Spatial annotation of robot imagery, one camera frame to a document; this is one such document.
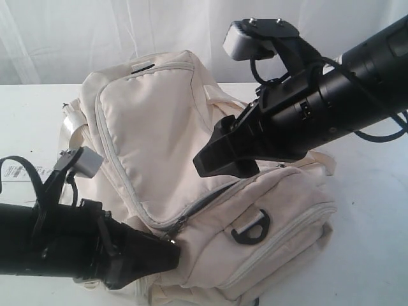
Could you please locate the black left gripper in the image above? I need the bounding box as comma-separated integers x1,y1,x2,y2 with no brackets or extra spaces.
30,200,180,282

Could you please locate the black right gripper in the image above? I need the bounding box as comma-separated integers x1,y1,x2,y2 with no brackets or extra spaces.
193,71,322,179

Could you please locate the cream duffel bag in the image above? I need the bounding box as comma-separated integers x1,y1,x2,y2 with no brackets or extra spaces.
59,50,337,305

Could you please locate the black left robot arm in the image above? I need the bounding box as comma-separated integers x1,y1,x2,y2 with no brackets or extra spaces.
1,150,180,290

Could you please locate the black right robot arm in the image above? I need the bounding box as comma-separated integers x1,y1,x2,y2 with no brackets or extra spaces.
193,18,407,179

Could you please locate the white barcode hang tag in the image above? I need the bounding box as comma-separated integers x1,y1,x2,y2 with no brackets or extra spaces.
1,164,52,182

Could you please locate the white backdrop curtain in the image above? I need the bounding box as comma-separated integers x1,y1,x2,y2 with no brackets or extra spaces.
1,1,407,84

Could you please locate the black left camera cable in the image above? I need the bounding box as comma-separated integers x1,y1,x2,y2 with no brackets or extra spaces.
65,171,80,208

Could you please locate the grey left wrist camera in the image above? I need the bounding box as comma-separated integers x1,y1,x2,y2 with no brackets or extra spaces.
54,146,104,179

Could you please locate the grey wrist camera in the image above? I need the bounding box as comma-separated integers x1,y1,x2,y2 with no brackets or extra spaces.
222,18,299,61
54,146,104,179

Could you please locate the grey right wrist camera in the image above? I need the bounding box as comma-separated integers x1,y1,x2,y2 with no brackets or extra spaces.
222,18,299,61

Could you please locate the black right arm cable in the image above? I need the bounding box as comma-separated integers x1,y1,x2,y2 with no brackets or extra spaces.
356,111,408,143

